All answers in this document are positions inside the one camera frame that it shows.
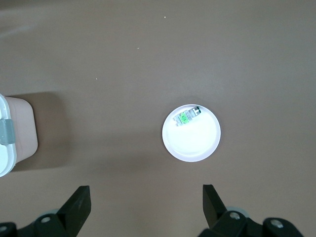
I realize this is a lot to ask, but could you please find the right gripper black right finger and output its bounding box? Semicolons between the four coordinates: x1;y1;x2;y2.
198;184;303;237

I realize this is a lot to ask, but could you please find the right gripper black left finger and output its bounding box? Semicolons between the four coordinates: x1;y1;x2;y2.
0;185;92;237

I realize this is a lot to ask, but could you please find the pale pink round plate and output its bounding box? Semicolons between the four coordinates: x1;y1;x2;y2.
162;103;221;162

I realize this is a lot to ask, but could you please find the pink storage box white lid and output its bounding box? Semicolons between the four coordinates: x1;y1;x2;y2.
0;93;39;178

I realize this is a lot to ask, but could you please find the grey box latch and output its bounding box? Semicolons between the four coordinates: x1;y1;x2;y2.
0;118;14;145

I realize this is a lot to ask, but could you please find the green push-button switch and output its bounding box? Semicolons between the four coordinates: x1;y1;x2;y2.
172;105;202;127

